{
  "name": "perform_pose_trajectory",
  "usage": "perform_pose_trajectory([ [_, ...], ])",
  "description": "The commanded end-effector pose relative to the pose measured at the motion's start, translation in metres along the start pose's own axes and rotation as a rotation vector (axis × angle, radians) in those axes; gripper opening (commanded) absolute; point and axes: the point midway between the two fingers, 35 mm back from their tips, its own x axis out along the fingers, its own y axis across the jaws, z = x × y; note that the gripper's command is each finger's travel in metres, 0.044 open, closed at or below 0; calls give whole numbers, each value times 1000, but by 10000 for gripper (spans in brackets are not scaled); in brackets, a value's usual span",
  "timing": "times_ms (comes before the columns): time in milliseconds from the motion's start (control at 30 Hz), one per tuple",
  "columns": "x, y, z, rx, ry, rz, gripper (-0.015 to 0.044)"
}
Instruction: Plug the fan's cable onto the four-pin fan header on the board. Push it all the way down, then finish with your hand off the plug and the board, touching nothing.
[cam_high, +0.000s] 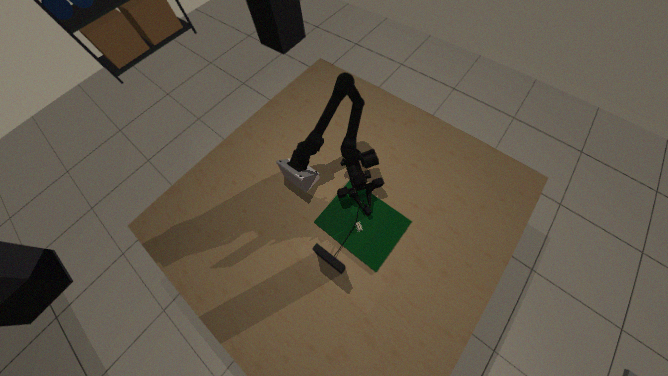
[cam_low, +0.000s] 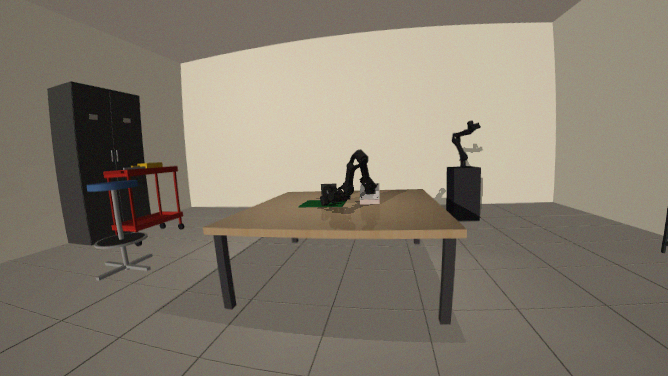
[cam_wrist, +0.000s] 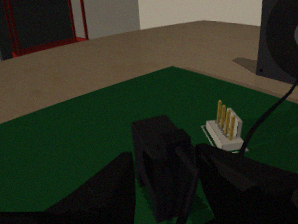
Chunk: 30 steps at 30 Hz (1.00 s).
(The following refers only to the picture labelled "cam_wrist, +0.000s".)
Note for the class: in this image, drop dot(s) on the black cable with plug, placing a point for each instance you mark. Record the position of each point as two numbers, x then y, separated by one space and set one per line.
165 163

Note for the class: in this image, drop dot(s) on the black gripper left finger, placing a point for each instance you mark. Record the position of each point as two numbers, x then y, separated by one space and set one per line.
108 198

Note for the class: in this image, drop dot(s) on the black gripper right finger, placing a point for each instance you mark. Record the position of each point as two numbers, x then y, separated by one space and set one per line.
242 191

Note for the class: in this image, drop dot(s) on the black computer fan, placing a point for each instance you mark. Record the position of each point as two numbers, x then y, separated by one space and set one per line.
278 41

